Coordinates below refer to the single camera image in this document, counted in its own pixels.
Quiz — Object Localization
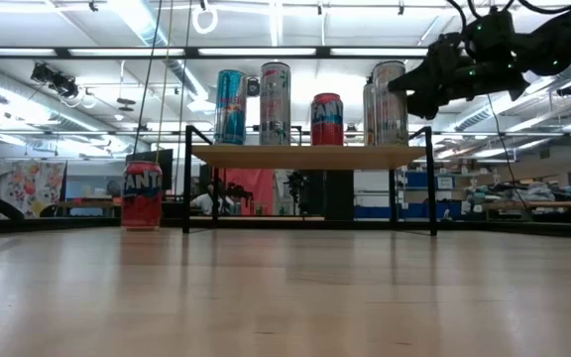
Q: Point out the Fanta soda can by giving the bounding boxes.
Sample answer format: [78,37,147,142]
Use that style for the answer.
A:
[309,92,345,147]
[119,160,165,232]

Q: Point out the blue storage cabinet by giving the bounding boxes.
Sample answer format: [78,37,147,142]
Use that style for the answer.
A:
[353,170,465,222]

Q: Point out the large silver blue can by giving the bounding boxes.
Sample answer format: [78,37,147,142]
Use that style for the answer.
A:
[362,81,376,147]

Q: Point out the cluttered wooden workbench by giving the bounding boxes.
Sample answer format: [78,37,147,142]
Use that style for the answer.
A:
[463,180,571,224]

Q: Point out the wooden shelf black metal legs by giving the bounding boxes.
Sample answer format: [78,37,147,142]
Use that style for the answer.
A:
[181,124,439,238]

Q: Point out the black cabinet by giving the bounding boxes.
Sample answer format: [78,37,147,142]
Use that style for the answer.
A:
[296,169,356,222]

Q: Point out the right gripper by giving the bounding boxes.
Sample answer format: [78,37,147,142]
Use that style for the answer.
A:
[388,8,530,121]

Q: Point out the white hanging ring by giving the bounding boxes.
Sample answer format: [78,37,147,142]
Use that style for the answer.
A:
[190,2,220,36]

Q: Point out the red banner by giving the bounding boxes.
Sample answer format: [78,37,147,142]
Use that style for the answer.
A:
[222,168,277,217]

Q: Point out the person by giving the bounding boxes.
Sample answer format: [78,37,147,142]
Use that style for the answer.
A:
[189,183,237,216]

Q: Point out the black aluminium rig frame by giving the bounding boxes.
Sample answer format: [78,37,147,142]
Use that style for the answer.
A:
[0,215,571,241]

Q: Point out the Celsius Peach Vibe can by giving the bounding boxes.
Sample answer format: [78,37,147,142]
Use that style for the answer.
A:
[372,59,410,147]

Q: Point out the black hanging cable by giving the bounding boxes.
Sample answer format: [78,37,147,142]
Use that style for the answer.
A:
[172,0,192,197]
[130,0,164,161]

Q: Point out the silver sugarfree Red Bull can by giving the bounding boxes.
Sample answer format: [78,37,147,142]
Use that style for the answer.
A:
[214,68,248,147]

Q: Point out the floral cloth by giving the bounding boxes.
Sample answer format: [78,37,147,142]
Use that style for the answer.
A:
[0,158,67,220]

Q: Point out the black ceiling projector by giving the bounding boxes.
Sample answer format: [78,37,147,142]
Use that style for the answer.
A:
[30,61,81,100]

